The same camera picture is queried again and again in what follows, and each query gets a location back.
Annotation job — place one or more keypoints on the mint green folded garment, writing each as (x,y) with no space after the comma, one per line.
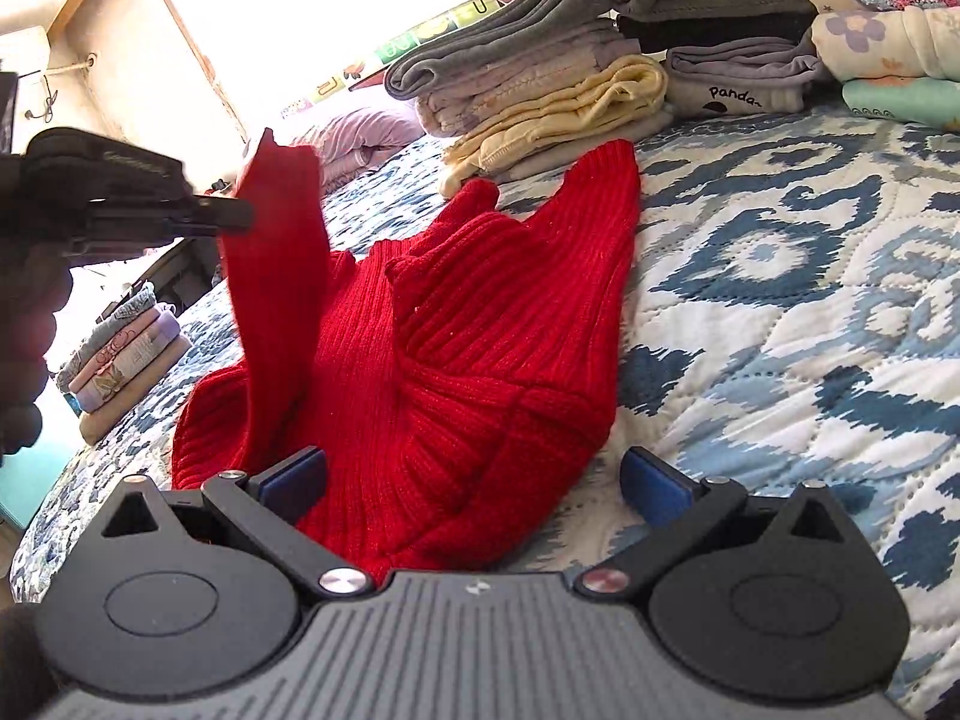
(900,101)

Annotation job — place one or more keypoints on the cream flower print garment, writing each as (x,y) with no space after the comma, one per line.
(885,45)

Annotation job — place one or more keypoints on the white printed folded garment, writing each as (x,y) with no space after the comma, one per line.
(731,97)

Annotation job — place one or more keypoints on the blue white patterned quilt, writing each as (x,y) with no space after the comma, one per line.
(787,300)

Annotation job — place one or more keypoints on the person's left hand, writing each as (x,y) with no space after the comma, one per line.
(30,345)

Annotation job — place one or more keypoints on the black folded garment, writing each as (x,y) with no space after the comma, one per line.
(712,30)

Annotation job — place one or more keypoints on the lilac floral folded garment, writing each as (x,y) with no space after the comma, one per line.
(139,369)

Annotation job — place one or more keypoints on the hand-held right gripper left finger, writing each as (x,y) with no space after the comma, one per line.
(296,476)

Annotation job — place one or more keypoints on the colourful letter mat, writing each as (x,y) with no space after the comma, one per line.
(409,41)

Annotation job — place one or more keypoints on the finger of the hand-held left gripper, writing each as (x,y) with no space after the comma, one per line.
(221,216)

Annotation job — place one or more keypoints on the pink folded garment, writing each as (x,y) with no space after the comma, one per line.
(131,341)

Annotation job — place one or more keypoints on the dark furniture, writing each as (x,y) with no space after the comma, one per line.
(187,270)

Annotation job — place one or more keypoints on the red knitted sweater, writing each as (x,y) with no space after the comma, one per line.
(450,360)

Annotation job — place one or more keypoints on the blue grey folded garment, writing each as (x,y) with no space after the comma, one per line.
(109,326)

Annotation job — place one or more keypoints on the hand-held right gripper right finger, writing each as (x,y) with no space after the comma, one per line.
(649,484)

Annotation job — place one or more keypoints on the light grey folded garment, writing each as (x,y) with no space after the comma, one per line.
(742,60)

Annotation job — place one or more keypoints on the beige folded garment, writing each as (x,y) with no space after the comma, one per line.
(131,406)

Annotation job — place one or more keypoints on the cream yellow folded garment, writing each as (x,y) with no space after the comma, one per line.
(570,116)

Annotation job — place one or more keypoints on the pale lilac folded garment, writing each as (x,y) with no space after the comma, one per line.
(510,82)

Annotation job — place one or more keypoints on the wooden window frame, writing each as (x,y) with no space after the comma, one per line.
(184,26)

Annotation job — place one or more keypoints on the lilac pillow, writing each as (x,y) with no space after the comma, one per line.
(360,135)

